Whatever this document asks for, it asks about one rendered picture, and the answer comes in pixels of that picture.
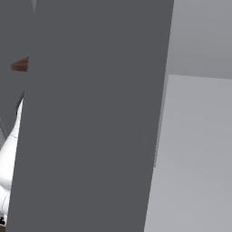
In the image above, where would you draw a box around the dark grey cabinet door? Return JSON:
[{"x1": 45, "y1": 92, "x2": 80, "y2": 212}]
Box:
[{"x1": 5, "y1": 0, "x2": 176, "y2": 232}]

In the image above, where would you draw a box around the brown wooden shelf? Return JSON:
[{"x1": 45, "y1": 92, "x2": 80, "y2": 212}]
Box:
[{"x1": 10, "y1": 56, "x2": 30, "y2": 73}]

